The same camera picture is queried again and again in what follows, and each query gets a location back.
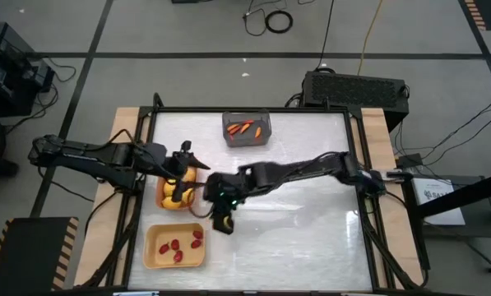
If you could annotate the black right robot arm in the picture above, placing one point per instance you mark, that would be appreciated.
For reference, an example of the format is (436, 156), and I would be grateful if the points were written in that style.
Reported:
(294, 170)

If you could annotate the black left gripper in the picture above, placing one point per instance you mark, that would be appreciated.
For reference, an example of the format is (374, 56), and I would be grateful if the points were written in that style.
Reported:
(178, 164)

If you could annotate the yellow plastic basket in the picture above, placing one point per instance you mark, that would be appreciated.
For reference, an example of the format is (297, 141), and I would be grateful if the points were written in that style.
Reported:
(150, 246)

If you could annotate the black power brick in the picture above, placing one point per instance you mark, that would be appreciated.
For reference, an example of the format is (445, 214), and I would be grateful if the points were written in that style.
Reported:
(409, 161)

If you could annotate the salmon plastic basket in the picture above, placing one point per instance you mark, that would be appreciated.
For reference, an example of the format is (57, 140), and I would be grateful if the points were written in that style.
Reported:
(159, 193)

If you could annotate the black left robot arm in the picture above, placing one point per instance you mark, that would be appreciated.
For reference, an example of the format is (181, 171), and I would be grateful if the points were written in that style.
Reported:
(84, 154)

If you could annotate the small grey black connector box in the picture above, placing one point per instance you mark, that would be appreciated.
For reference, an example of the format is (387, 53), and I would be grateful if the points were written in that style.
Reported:
(399, 174)

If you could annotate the grey plastic basket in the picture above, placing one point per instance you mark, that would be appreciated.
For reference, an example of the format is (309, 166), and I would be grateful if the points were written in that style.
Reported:
(228, 141)

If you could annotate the orange yellow pepper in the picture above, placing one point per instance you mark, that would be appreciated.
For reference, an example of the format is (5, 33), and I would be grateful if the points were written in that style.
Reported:
(245, 128)

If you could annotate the plywood table board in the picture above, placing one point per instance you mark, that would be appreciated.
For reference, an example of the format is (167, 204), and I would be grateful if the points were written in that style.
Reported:
(123, 123)

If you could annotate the orange carrot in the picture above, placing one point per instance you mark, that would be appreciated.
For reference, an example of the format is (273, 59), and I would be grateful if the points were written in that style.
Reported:
(232, 127)
(258, 131)

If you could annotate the black equipment cart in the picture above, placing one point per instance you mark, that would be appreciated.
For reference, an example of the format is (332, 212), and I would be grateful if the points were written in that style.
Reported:
(6, 74)

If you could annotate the white printed sign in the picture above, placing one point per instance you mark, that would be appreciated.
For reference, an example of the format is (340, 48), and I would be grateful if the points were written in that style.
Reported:
(438, 201)

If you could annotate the black perforated computer case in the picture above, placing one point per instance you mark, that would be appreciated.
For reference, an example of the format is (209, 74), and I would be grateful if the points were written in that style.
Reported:
(354, 92)

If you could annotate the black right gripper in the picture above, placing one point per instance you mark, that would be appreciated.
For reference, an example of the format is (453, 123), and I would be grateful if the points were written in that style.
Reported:
(221, 207)

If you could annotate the grey side table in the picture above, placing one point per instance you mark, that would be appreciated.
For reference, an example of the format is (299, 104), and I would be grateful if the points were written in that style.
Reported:
(481, 226)

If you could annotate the black metal table frame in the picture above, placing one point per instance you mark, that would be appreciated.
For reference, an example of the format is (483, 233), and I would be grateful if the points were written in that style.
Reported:
(249, 109)

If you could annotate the black metal stand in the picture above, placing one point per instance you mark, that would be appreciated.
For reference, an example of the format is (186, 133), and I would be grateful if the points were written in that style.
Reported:
(463, 197)

